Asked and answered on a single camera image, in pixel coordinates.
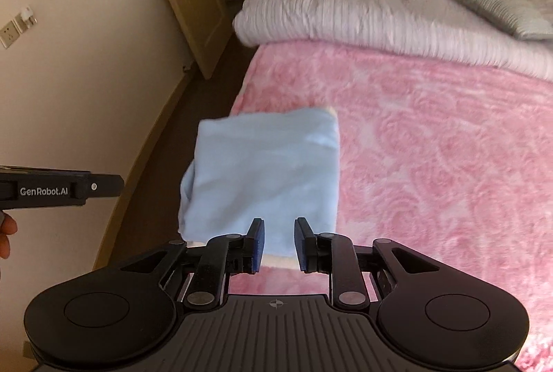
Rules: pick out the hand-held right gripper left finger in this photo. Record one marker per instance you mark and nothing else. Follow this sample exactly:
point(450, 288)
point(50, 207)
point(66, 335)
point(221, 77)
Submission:
point(258, 244)

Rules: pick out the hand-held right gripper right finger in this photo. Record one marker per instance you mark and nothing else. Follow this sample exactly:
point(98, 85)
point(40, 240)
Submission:
point(299, 244)

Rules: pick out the light blue sweater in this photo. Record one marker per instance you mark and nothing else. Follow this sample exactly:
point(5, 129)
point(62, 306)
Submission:
point(268, 173)

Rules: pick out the person's left hand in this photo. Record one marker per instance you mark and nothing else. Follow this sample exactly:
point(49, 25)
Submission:
point(5, 233)

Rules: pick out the pink floral blanket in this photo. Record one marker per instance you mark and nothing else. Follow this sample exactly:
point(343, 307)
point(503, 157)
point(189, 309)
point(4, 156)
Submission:
point(432, 164)

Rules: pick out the striped pale quilt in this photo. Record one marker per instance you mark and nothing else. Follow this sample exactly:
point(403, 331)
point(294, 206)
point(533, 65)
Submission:
point(367, 17)

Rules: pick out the grey pillow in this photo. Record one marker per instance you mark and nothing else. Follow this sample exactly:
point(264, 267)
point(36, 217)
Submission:
point(505, 9)

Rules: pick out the wall socket with plug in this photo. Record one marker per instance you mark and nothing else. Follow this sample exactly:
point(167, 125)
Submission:
point(26, 18)

